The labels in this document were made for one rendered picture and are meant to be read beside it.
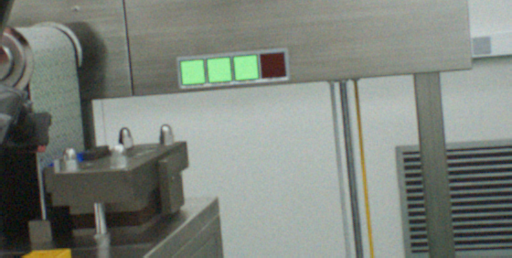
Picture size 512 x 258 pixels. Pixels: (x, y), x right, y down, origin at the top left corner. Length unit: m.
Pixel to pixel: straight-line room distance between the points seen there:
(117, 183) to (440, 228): 0.81
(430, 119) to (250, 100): 2.34
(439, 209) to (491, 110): 2.18
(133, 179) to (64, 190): 0.13
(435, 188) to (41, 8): 0.98
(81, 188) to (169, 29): 0.47
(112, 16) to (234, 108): 2.38
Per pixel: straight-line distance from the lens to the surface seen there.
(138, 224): 1.90
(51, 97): 2.00
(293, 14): 2.10
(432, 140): 2.26
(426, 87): 2.24
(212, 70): 2.13
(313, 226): 4.55
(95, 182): 1.85
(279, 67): 2.10
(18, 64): 1.92
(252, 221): 4.60
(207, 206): 2.11
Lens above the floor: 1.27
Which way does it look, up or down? 3 degrees down
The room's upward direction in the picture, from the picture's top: 5 degrees counter-clockwise
